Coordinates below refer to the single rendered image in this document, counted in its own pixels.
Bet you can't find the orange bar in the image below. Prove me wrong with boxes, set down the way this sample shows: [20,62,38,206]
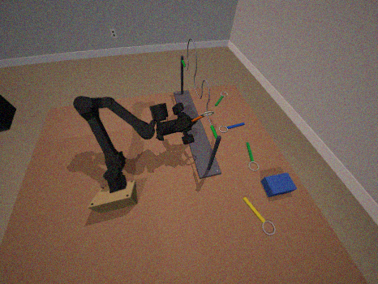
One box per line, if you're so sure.
[191,111,214,122]

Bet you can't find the blue block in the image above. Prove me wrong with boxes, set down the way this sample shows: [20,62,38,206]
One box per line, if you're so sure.
[260,172,297,197]

